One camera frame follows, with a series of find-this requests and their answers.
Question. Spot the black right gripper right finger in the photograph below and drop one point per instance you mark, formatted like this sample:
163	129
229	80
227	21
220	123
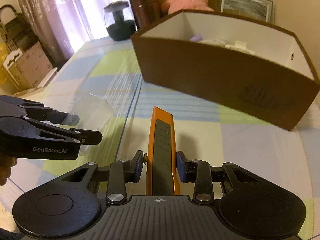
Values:
203	175

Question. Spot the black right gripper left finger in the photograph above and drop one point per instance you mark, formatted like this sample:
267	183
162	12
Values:
117	175

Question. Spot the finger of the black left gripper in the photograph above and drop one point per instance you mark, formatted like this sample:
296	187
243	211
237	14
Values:
47	128
18	108

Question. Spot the clear plastic case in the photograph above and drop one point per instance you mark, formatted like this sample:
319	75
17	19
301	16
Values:
90	113

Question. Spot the orange black utility knife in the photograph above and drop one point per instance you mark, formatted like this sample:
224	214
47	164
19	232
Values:
161	174

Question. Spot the purple cream tube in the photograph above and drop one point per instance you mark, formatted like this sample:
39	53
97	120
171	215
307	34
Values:
196	38

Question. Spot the cream plastic clip holder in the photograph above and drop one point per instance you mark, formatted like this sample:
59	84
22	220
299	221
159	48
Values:
240	47

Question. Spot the person's hand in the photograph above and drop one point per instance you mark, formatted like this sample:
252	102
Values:
6	163

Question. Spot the cardboard boxes stack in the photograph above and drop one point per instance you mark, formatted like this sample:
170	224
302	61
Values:
27	64

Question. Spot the pink sheer curtain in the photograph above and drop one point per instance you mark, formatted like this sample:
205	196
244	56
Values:
63	26

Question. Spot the brown open storage box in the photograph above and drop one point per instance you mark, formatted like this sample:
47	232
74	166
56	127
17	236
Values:
277	84

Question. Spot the glass dome humidifier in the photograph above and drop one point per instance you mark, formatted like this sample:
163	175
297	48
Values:
119	20

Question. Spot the brown cylindrical canister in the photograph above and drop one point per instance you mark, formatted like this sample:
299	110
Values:
145	12

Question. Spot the pink starfish plush toy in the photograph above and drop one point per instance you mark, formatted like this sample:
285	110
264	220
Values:
171	6

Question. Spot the framed grey picture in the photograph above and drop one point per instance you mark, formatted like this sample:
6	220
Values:
261	10

